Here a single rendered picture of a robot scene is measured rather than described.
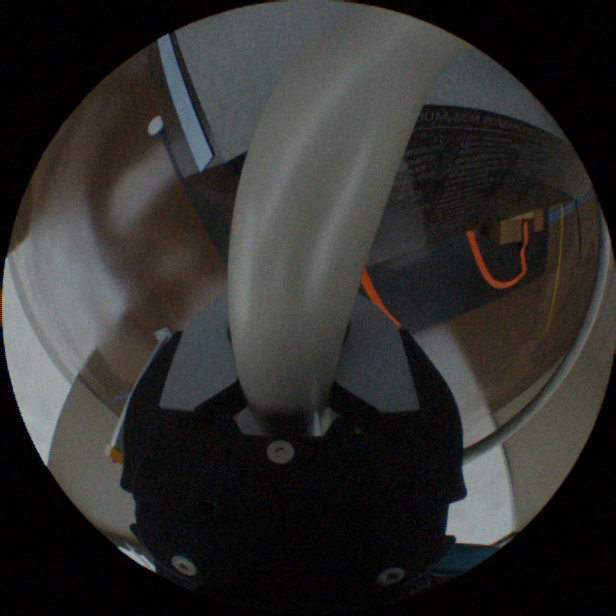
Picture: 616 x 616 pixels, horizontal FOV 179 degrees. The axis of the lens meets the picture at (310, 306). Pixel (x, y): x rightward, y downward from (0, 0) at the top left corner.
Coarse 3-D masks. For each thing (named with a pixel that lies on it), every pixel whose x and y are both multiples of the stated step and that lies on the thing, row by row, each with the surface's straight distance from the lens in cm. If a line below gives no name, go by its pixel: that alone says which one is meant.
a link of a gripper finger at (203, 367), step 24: (216, 312) 10; (192, 336) 9; (216, 336) 9; (192, 360) 8; (216, 360) 8; (168, 384) 8; (192, 384) 7; (216, 384) 7; (240, 384) 7; (168, 408) 7; (192, 408) 7; (216, 408) 7; (240, 408) 8
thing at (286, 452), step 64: (192, 448) 6; (256, 448) 5; (320, 448) 5; (384, 448) 5; (192, 512) 5; (256, 512) 5; (320, 512) 5; (384, 512) 5; (448, 512) 6; (192, 576) 6; (256, 576) 5; (320, 576) 5; (384, 576) 5
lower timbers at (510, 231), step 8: (536, 216) 172; (496, 224) 137; (504, 224) 137; (512, 224) 144; (520, 224) 151; (528, 224) 175; (536, 224) 173; (488, 232) 145; (496, 232) 139; (504, 232) 139; (512, 232) 145; (520, 232) 153; (496, 240) 140; (504, 240) 140; (512, 240) 147; (520, 240) 155
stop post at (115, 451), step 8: (160, 336) 184; (168, 336) 178; (160, 344) 173; (152, 352) 175; (152, 360) 165; (144, 368) 166; (128, 400) 156; (120, 416) 156; (120, 424) 150; (120, 432) 148; (112, 440) 153; (120, 440) 148; (112, 448) 144; (120, 448) 148; (112, 456) 145; (120, 456) 147
